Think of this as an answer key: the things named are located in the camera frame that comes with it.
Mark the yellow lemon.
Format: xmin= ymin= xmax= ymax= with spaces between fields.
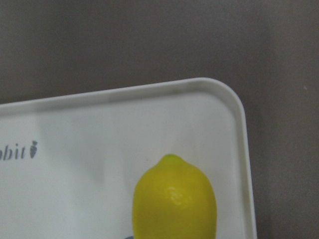
xmin=132 ymin=154 xmax=217 ymax=239

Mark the white rabbit print tray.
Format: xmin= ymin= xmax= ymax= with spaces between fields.
xmin=0 ymin=78 xmax=257 ymax=239

